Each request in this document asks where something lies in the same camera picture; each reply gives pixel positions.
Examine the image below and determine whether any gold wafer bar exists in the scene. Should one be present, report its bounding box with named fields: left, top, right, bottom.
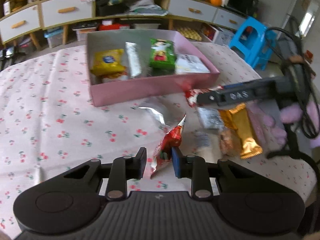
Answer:
left=219, top=103, right=263, bottom=159

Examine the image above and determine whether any small red snack packet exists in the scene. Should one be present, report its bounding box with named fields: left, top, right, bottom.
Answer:
left=149, top=114, right=186, bottom=178

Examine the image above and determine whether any pink snack packet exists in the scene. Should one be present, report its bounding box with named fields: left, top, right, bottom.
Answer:
left=246, top=102, right=267, bottom=147

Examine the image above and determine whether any red white snack packet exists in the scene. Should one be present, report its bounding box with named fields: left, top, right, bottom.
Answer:
left=184, top=85, right=223, bottom=108

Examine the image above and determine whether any white snack pouch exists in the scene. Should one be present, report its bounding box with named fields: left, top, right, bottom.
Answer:
left=175, top=54, right=210, bottom=75

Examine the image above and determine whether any grey foil small packet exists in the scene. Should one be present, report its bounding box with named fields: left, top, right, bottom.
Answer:
left=138, top=97, right=175, bottom=126

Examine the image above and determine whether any green snack packet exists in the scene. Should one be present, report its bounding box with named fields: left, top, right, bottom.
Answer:
left=149, top=38, right=176, bottom=70

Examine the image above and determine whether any orange tomato biscuit packet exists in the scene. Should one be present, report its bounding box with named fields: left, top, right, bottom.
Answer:
left=101, top=71, right=128, bottom=83

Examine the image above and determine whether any silver long snack packet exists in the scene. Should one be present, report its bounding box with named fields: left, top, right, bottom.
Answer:
left=125, top=42, right=142, bottom=79

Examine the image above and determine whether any yellow cracker packet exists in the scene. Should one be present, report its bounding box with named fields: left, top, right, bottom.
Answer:
left=90, top=49, right=125, bottom=76

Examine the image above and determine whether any clear rice cake packet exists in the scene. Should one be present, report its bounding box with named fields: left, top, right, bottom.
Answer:
left=194, top=107, right=225, bottom=158

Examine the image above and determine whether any hand in pink glove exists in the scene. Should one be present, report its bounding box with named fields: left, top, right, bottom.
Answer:
left=263, top=101, right=319, bottom=149

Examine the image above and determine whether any blue plastic stool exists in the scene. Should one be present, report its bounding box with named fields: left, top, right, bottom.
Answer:
left=229, top=17, right=277, bottom=70

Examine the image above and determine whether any yellow egg tray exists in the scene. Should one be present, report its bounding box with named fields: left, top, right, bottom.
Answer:
left=176, top=27, right=202, bottom=41

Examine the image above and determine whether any cherry print tablecloth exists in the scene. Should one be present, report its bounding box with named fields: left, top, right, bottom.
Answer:
left=1, top=42, right=316, bottom=239

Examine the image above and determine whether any orange fruit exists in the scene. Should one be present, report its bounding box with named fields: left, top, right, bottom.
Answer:
left=210, top=0, right=223, bottom=7

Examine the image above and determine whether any black microwave oven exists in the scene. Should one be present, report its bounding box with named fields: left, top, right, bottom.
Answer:
left=224, top=0, right=259, bottom=17

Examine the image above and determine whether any pink cardboard box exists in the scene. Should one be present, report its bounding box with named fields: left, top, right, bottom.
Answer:
left=86, top=29, right=220, bottom=107

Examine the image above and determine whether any red cardboard box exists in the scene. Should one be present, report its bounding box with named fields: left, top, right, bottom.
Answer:
left=98, top=23, right=130, bottom=31

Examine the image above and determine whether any clear storage bin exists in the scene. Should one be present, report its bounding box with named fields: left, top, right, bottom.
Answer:
left=73, top=27, right=97, bottom=42

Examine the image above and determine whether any long wooden tv cabinet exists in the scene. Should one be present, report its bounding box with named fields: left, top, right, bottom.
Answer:
left=1, top=0, right=245, bottom=44

